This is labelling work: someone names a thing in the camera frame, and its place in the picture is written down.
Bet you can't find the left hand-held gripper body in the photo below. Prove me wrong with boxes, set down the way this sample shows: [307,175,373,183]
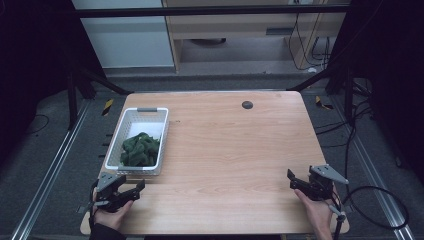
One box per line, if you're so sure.
[94,172,130,214]

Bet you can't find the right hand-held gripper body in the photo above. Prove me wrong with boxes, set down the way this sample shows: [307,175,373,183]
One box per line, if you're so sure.
[301,164,350,202]

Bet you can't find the dark green cloth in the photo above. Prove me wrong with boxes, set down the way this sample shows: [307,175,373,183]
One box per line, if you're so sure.
[119,132,161,167]

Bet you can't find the white plastic basket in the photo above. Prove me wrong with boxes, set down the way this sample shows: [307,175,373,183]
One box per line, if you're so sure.
[104,107,170,177]

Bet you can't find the person's left hand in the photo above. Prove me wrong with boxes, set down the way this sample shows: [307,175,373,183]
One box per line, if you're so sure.
[92,188,135,232]

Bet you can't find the person's right hand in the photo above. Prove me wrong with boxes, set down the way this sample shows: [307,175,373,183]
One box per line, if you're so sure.
[293,188,335,240]

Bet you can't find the yellow black striped tape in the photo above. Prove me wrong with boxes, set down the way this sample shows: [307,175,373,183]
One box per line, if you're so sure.
[101,98,115,117]
[314,95,334,111]

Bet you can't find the black metal stand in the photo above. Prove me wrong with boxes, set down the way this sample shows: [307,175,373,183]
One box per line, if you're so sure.
[65,64,134,132]
[287,63,355,125]

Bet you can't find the black curtain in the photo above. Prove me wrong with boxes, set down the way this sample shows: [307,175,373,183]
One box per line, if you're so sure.
[0,0,105,164]
[328,0,424,186]

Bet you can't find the white cabinet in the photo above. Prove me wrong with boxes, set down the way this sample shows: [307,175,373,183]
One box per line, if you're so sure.
[71,0,175,70]

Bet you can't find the light wooden desk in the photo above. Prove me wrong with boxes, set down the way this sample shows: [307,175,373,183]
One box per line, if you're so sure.
[162,0,352,73]

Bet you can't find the grey plug with black cable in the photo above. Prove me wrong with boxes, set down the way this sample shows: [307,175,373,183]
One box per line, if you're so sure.
[328,204,348,240]

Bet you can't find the metal floor rail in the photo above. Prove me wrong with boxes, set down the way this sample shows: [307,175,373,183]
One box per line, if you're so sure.
[333,96,415,240]
[11,99,92,240]

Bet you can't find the black floor cables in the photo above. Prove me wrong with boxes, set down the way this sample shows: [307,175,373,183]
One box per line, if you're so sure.
[315,78,376,188]

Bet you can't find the black looped gripper cable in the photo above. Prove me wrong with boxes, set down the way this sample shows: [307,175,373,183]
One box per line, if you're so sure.
[333,185,410,231]

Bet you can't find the black hanging desk cables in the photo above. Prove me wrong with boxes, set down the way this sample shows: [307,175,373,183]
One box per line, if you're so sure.
[287,12,332,73]

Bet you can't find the black horizontal frame bar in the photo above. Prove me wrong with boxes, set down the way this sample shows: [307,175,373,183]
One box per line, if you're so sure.
[74,4,352,19]

